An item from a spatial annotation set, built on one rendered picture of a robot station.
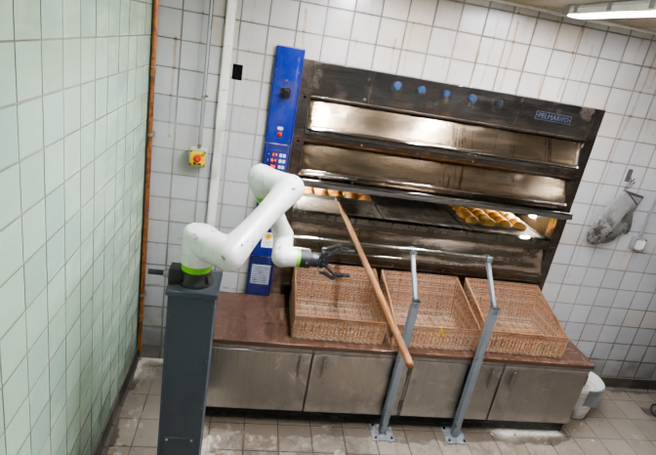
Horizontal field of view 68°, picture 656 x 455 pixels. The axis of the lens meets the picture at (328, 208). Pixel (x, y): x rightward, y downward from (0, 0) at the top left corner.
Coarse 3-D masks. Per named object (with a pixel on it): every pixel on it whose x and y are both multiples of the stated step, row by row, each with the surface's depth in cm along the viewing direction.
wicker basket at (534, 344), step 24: (480, 288) 338; (504, 288) 340; (528, 288) 343; (480, 312) 309; (504, 312) 342; (528, 312) 346; (552, 312) 323; (504, 336) 300; (528, 336) 301; (552, 336) 304
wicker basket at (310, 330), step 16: (304, 272) 317; (352, 272) 322; (304, 288) 319; (320, 288) 320; (352, 288) 323; (368, 288) 325; (304, 304) 317; (320, 304) 321; (336, 304) 323; (352, 304) 324; (368, 304) 326; (304, 320) 279; (320, 320) 302; (336, 320) 281; (352, 320) 282; (368, 320) 312; (384, 320) 288; (304, 336) 282; (320, 336) 283; (336, 336) 285; (352, 336) 285; (368, 336) 287; (384, 336) 288
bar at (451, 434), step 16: (320, 240) 275; (336, 240) 276; (464, 256) 289; (480, 256) 291; (416, 288) 275; (416, 304) 270; (480, 336) 288; (480, 352) 288; (400, 368) 285; (464, 400) 299; (384, 416) 296; (464, 416) 303; (384, 432) 300; (448, 432) 312
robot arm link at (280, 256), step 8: (280, 240) 242; (288, 240) 243; (272, 248) 242; (280, 248) 238; (288, 248) 239; (296, 248) 243; (272, 256) 238; (280, 256) 236; (288, 256) 237; (296, 256) 238; (280, 264) 237; (288, 264) 238; (296, 264) 239
